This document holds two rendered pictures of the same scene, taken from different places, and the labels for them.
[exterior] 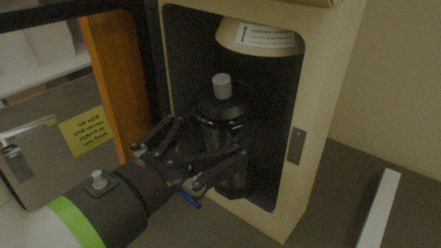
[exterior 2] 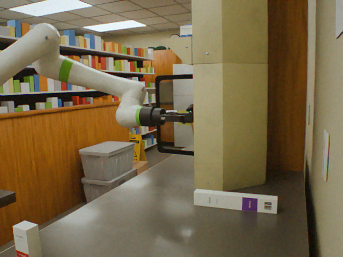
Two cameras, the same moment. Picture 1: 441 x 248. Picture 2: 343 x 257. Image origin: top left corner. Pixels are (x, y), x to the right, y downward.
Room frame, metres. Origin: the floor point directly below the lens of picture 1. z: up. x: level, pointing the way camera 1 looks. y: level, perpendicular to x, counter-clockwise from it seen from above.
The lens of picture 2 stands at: (-0.04, -1.17, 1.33)
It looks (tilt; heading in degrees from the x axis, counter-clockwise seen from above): 8 degrees down; 75
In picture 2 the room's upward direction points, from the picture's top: 1 degrees counter-clockwise
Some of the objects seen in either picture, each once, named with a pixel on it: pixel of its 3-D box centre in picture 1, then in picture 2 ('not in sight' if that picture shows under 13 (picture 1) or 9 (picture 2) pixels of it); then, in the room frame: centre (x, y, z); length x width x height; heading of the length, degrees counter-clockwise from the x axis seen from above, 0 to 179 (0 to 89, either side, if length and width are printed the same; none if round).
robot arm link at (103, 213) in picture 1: (107, 209); (149, 115); (0.21, 0.13, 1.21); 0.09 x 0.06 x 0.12; 52
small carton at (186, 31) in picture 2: not in sight; (187, 34); (0.35, 0.00, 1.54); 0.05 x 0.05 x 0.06; 59
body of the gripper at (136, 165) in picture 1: (155, 175); (165, 116); (0.27, 0.09, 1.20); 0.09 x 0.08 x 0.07; 142
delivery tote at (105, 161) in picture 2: not in sight; (109, 159); (0.14, 2.33, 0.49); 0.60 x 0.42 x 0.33; 52
